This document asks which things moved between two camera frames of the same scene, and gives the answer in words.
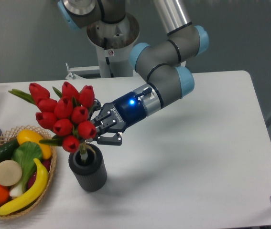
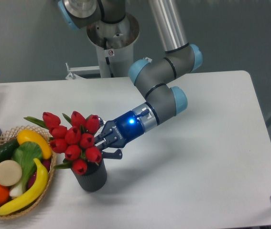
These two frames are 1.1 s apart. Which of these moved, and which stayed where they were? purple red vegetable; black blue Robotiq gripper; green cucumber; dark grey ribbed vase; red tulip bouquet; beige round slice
Moved: red tulip bouquet; black blue Robotiq gripper
Stayed: green cucumber; dark grey ribbed vase; beige round slice; purple red vegetable
